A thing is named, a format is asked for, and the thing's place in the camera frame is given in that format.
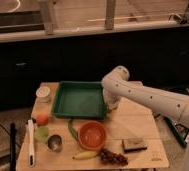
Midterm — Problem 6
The small metal cup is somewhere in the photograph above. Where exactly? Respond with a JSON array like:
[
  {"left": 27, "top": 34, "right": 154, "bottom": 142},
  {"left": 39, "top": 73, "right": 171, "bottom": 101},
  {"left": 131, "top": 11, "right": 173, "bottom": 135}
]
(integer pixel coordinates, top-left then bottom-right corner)
[{"left": 47, "top": 135, "right": 62, "bottom": 152}]

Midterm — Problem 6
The small white jar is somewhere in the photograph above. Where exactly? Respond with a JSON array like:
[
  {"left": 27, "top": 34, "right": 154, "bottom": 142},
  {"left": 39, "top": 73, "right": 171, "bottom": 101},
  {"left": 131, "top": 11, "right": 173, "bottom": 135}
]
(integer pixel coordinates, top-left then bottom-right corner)
[{"left": 36, "top": 86, "right": 51, "bottom": 102}]

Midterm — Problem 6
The green lime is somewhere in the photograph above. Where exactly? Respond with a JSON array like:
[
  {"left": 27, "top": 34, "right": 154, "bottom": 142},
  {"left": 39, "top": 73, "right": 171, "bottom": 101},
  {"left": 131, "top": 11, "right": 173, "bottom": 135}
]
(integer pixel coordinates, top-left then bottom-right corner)
[{"left": 35, "top": 126, "right": 49, "bottom": 143}]

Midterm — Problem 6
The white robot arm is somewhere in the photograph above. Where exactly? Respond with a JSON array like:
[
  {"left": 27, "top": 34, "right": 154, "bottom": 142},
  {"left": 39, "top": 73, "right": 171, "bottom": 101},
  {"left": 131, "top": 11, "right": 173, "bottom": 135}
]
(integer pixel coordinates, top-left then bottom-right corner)
[{"left": 101, "top": 66, "right": 189, "bottom": 171}]

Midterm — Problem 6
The orange tomato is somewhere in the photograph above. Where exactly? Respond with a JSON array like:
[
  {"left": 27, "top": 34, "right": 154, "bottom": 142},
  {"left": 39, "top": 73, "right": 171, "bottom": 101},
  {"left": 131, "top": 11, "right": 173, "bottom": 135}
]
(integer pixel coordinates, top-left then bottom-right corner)
[{"left": 36, "top": 114, "right": 49, "bottom": 125}]

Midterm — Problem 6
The green chili pepper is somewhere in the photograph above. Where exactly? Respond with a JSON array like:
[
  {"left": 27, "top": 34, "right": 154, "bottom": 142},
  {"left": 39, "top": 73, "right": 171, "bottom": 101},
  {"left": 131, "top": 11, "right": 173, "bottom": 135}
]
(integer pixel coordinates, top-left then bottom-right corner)
[{"left": 68, "top": 119, "right": 78, "bottom": 141}]

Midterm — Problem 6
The yellow banana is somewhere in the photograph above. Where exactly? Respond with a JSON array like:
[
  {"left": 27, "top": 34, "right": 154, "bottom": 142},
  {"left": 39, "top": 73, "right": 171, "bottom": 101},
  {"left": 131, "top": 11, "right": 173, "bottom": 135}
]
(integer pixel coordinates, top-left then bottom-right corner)
[{"left": 74, "top": 151, "right": 98, "bottom": 160}]

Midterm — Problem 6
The bunch of red grapes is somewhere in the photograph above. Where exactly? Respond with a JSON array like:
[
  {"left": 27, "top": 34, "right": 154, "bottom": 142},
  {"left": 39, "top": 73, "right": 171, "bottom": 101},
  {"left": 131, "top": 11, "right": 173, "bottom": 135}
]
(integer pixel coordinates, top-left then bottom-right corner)
[{"left": 100, "top": 149, "right": 128, "bottom": 166}]

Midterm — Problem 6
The green plastic tray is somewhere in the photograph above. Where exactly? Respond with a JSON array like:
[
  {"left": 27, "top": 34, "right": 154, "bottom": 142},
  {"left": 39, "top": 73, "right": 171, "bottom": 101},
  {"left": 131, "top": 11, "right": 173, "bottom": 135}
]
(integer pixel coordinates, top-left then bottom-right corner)
[{"left": 51, "top": 81, "right": 107, "bottom": 120}]

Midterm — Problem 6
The black pole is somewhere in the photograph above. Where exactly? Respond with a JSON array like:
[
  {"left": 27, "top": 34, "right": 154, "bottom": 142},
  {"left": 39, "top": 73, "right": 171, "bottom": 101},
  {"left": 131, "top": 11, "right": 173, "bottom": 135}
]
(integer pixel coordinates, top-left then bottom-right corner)
[{"left": 10, "top": 123, "right": 16, "bottom": 171}]

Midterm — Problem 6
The green bin with items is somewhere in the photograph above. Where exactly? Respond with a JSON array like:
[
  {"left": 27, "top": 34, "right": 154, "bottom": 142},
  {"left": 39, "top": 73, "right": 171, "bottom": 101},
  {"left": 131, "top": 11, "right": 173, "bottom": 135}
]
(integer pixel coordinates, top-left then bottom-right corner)
[{"left": 164, "top": 117, "right": 189, "bottom": 148}]

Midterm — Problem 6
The orange bowl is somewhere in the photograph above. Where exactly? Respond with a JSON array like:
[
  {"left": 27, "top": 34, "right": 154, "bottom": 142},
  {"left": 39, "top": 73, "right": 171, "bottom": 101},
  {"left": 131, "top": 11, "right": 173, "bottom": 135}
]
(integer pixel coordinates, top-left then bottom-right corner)
[{"left": 78, "top": 121, "right": 107, "bottom": 151}]

